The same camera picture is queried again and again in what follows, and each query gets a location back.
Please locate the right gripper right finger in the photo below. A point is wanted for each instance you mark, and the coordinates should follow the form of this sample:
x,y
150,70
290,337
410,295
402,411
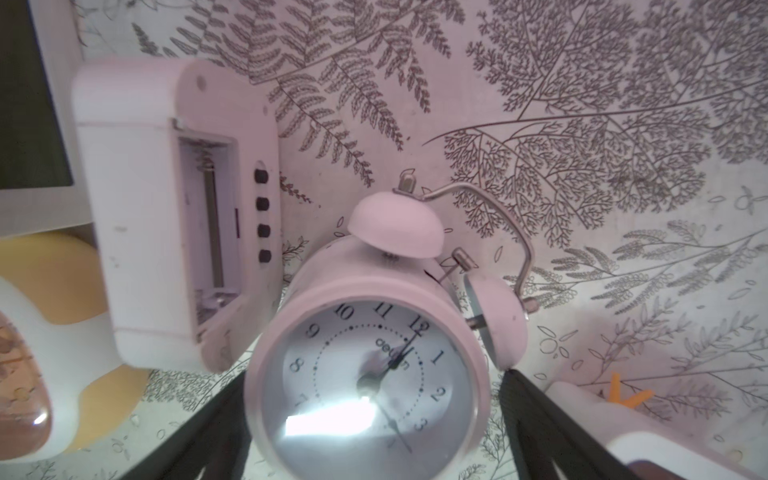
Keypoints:
x,y
545,442

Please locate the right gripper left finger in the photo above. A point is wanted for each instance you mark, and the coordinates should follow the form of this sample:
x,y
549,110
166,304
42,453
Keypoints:
x,y
213,444

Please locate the white digital clock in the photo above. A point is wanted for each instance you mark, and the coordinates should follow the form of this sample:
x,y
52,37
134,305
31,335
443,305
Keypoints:
x,y
648,448

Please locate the white round alarm clock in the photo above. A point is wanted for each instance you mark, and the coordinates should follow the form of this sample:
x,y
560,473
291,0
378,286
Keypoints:
x,y
369,369

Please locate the tall white rectangular clock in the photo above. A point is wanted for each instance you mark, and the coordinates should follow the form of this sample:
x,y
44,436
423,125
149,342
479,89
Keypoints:
x,y
43,187

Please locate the peach round alarm clock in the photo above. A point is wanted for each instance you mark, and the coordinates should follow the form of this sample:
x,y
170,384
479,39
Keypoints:
x,y
63,384

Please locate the small white rectangular clock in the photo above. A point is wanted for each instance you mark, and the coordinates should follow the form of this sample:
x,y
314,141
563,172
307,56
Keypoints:
x,y
181,161

